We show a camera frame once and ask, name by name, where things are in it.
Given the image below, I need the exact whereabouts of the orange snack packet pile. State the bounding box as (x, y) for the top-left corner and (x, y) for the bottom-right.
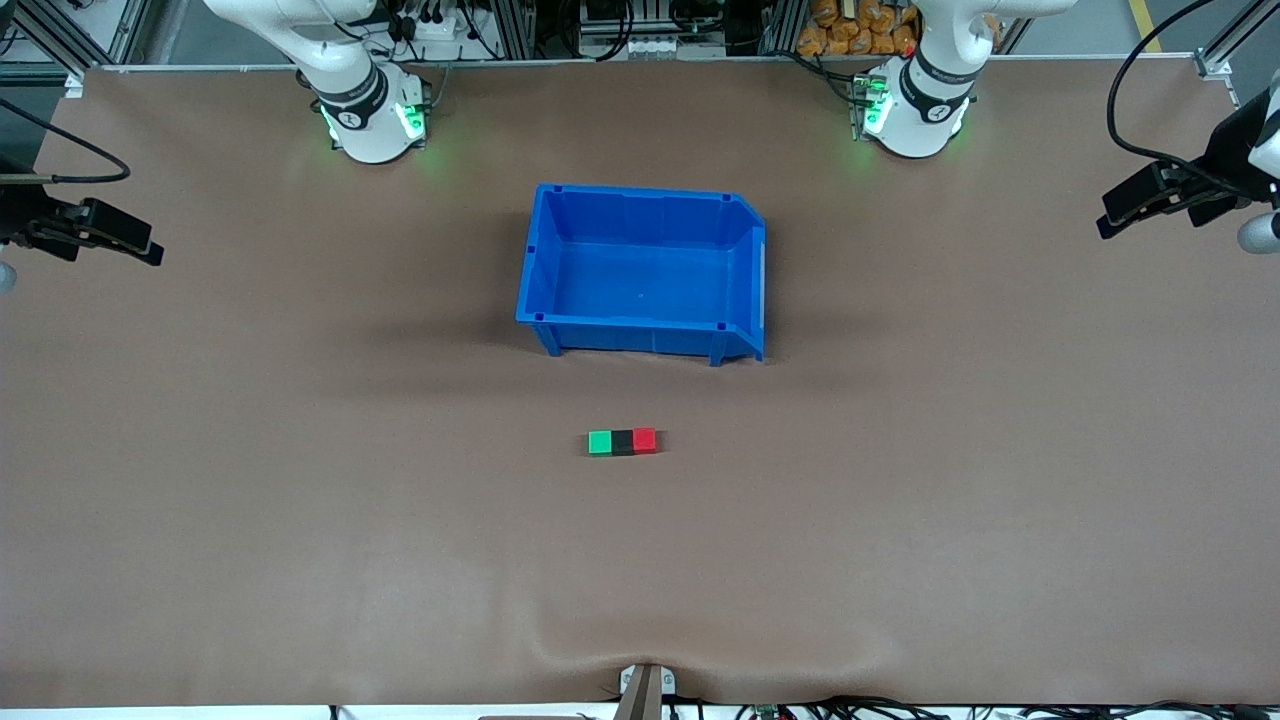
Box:
(797, 0), (921, 58)

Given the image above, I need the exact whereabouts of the white power strip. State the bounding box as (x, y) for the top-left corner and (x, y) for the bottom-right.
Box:
(398, 12), (463, 43)

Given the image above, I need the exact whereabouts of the brown table mat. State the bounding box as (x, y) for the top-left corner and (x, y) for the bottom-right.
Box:
(0, 55), (1280, 709)

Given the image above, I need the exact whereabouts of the blue plastic storage bin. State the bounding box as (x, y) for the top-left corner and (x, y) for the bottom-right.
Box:
(515, 182), (768, 368)

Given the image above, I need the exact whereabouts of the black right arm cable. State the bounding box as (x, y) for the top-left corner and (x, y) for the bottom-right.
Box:
(0, 97), (132, 185)

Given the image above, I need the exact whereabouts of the aluminium frame profile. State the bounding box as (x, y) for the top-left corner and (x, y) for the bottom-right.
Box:
(1193, 0), (1280, 101)
(10, 0), (153, 69)

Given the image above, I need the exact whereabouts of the black cable bundle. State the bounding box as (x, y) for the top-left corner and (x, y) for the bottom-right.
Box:
(735, 697), (1280, 720)

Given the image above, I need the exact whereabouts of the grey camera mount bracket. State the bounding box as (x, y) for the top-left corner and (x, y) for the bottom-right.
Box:
(615, 663), (679, 720)

